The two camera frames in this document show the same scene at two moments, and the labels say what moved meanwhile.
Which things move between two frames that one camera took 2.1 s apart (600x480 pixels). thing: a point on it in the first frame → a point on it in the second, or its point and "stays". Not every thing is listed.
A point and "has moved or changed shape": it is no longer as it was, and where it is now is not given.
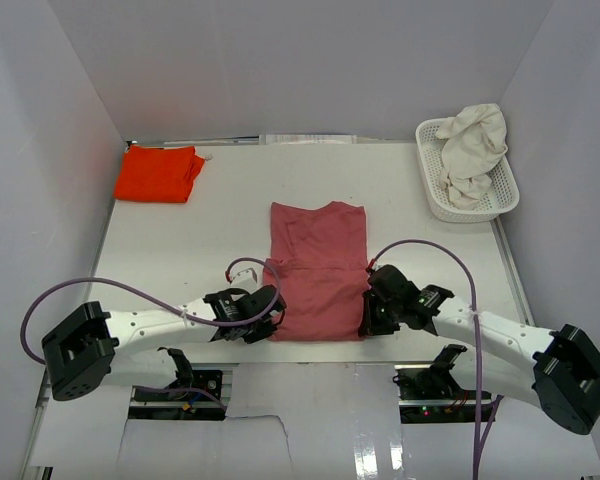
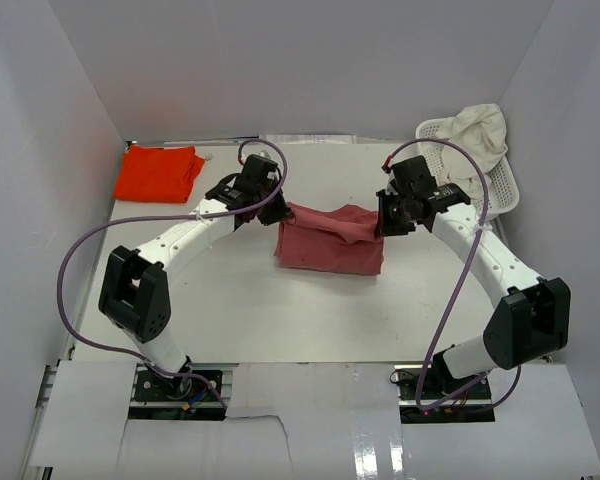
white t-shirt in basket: x=474 y=141 stays
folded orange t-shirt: x=157 y=174 stays
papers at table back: x=308 y=139 stays
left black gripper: x=265 y=328 → x=281 y=212
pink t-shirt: x=319 y=268 has moved or changed shape
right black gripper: x=370 y=326 → x=385 y=227
